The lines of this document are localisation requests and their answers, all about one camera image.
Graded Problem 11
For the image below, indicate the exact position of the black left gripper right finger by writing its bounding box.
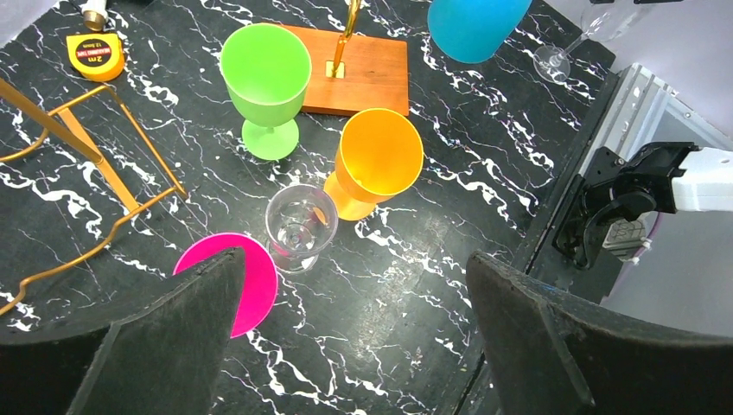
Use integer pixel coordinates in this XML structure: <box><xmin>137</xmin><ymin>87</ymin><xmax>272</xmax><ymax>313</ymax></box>
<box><xmin>466</xmin><ymin>252</ymin><xmax>732</xmax><ymax>414</ymax></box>

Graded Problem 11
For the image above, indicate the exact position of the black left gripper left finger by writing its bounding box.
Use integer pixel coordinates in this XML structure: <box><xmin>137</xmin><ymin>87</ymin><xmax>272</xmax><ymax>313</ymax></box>
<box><xmin>1</xmin><ymin>248</ymin><xmax>245</xmax><ymax>414</ymax></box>

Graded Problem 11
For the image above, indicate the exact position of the blue plastic wine glass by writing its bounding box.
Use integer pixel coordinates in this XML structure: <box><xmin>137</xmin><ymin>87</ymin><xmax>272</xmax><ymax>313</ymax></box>
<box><xmin>427</xmin><ymin>0</ymin><xmax>532</xmax><ymax>64</ymax></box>

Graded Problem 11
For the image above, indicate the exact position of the clear wine glass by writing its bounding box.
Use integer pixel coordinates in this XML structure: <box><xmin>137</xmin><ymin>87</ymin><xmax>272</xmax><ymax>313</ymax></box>
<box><xmin>265</xmin><ymin>184</ymin><xmax>339</xmax><ymax>274</ymax></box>
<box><xmin>533</xmin><ymin>1</ymin><xmax>654</xmax><ymax>84</ymax></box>

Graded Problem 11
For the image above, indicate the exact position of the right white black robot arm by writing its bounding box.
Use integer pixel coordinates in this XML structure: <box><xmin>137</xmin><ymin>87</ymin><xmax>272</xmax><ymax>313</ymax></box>
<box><xmin>552</xmin><ymin>142</ymin><xmax>732</xmax><ymax>270</ymax></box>

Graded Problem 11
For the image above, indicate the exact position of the magenta plastic wine glass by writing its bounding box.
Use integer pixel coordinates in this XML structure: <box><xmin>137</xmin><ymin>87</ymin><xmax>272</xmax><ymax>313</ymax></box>
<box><xmin>173</xmin><ymin>232</ymin><xmax>279</xmax><ymax>339</ymax></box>

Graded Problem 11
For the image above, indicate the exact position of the gold rectangular hanging rack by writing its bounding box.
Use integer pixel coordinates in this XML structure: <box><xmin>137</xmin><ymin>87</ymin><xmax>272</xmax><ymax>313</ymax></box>
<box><xmin>0</xmin><ymin>77</ymin><xmax>190</xmax><ymax>316</ymax></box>

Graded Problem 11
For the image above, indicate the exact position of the orange plastic wine glass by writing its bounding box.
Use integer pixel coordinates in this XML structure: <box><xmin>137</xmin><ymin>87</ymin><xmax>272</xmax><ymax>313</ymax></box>
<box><xmin>324</xmin><ymin>108</ymin><xmax>424</xmax><ymax>221</ymax></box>

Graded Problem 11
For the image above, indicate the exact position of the green plastic wine glass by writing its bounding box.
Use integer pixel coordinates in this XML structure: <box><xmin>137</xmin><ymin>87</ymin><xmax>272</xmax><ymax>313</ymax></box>
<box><xmin>220</xmin><ymin>22</ymin><xmax>313</xmax><ymax>161</ymax></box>

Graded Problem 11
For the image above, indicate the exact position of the yellow tape measure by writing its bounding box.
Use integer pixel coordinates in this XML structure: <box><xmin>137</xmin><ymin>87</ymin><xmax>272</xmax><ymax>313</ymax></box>
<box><xmin>66</xmin><ymin>32</ymin><xmax>125</xmax><ymax>82</ymax></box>

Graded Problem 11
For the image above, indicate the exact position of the white pipe fitting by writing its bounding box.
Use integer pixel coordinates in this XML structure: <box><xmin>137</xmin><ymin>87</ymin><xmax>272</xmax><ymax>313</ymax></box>
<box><xmin>80</xmin><ymin>0</ymin><xmax>108</xmax><ymax>32</ymax></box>

